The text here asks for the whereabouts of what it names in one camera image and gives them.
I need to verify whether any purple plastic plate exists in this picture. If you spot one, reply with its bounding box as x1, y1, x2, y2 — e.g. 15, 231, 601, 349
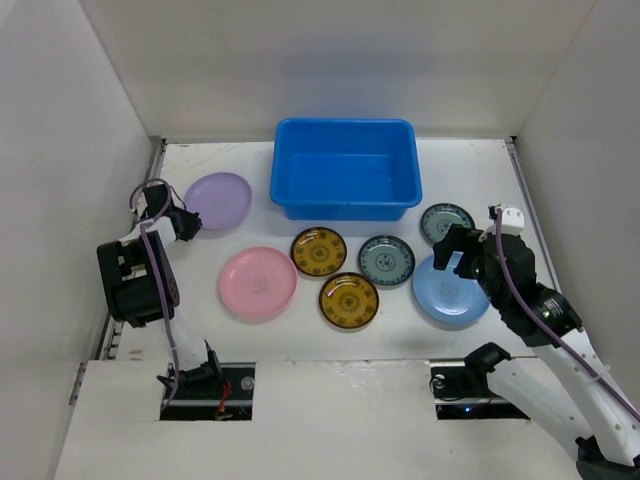
184, 172, 252, 231

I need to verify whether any light blue plastic plate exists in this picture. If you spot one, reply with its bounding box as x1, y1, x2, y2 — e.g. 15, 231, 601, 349
412, 252, 490, 328

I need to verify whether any pink plastic plate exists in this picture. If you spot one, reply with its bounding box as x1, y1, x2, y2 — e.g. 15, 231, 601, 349
218, 246, 298, 322

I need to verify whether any yellow patterned plate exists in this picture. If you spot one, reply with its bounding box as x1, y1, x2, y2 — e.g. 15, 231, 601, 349
290, 227, 348, 278
318, 272, 380, 330

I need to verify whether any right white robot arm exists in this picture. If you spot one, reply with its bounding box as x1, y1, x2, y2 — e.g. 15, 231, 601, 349
433, 225, 639, 479

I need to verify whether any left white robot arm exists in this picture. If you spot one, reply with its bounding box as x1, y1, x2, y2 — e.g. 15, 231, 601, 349
97, 178, 225, 400

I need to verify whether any blue plastic bin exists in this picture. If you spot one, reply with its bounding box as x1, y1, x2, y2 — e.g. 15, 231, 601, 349
269, 118, 423, 222

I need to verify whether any blue white plate right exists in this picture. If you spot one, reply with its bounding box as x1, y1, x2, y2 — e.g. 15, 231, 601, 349
420, 203, 475, 245

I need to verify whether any blue white plate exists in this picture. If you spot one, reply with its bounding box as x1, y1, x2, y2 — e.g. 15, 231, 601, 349
420, 203, 475, 245
357, 235, 416, 287

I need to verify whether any blue white plate centre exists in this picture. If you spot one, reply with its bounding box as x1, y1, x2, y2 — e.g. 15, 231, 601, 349
357, 235, 416, 287

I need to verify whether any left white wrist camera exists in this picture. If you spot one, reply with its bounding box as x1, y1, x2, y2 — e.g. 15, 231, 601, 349
129, 191, 147, 223

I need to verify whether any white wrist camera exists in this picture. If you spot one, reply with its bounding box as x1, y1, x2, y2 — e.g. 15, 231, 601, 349
129, 191, 147, 223
488, 203, 525, 236

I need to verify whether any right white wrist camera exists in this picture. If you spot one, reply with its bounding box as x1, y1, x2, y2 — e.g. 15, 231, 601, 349
488, 203, 525, 236

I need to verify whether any right aluminium rail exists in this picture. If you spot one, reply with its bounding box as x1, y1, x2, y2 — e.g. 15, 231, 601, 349
504, 136, 562, 292

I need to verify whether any aluminium rail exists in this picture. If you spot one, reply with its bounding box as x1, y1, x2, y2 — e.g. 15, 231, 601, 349
97, 137, 167, 361
504, 136, 562, 292

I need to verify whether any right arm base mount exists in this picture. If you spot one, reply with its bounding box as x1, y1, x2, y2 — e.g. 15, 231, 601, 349
429, 361, 529, 421

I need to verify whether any left aluminium rail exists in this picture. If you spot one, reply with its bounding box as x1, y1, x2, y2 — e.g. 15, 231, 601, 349
97, 137, 167, 361

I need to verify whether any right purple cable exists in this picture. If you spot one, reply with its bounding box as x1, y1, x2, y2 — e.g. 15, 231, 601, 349
488, 207, 640, 421

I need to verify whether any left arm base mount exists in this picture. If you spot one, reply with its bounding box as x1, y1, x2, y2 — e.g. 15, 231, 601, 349
157, 363, 256, 422

